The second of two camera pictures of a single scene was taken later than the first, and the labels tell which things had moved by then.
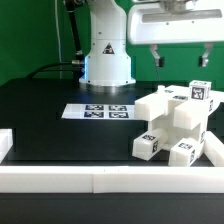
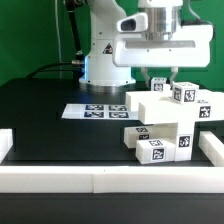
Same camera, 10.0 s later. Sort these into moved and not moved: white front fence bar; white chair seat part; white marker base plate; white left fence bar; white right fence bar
Moved: white chair seat part
Not moved: white left fence bar; white marker base plate; white front fence bar; white right fence bar
